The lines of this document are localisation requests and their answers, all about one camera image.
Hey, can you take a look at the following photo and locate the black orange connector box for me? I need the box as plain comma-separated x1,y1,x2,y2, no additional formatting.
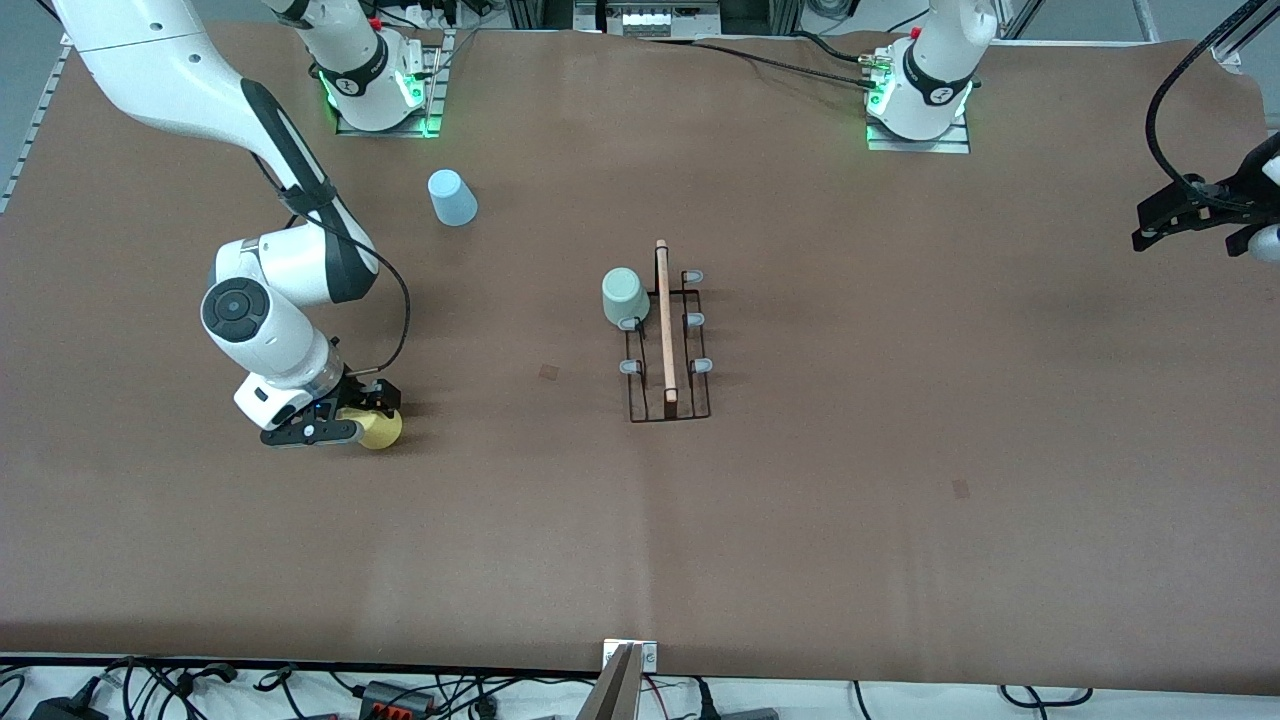
358,680,435,719

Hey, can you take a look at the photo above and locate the brown table mat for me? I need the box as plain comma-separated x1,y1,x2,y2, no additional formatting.
0,22,1280,691

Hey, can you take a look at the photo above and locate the tangled black floor cable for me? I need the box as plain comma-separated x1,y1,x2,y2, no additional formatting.
100,655,241,706

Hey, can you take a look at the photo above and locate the black wire cup holder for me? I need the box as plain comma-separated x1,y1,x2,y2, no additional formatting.
614,238,717,424

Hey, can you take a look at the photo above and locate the perforated aluminium side rail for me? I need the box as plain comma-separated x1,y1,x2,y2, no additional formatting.
0,45,76,216

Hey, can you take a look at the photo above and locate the aluminium right arm base plate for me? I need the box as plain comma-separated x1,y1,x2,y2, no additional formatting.
335,95,446,139

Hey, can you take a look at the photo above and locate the black cable on mat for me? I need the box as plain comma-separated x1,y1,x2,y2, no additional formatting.
640,35,886,96

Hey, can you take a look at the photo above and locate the light blue plastic cup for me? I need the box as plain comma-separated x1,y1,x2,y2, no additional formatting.
427,169,479,228

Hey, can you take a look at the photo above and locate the yellow plastic cup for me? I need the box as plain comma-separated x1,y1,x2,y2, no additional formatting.
352,405,404,451

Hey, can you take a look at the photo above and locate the grey camera mount pole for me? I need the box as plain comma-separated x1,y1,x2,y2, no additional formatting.
575,643,643,720

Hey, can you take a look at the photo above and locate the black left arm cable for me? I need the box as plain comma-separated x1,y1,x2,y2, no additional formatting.
1145,0,1271,191

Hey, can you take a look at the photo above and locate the mint green plastic cup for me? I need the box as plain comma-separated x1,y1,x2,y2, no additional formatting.
601,266,651,328

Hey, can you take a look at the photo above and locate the aluminium left arm base plate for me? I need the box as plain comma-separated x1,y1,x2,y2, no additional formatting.
865,118,971,154

